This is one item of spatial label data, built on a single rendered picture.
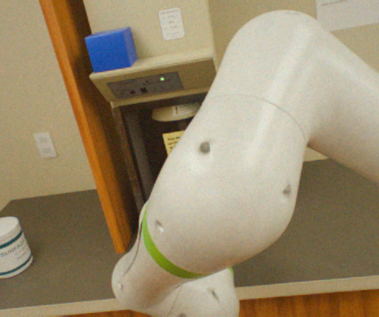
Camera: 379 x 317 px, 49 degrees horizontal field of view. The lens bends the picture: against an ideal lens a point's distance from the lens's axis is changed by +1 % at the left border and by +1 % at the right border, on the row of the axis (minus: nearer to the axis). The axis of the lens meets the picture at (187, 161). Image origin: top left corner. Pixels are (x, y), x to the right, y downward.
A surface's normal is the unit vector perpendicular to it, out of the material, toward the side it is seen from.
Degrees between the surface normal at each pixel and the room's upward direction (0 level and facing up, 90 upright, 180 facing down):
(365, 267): 0
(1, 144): 90
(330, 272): 0
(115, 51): 90
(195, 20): 90
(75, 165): 90
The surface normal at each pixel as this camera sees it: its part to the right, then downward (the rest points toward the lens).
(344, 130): -0.11, 0.56
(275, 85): 0.22, -0.45
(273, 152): 0.48, -0.40
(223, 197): -0.14, 0.00
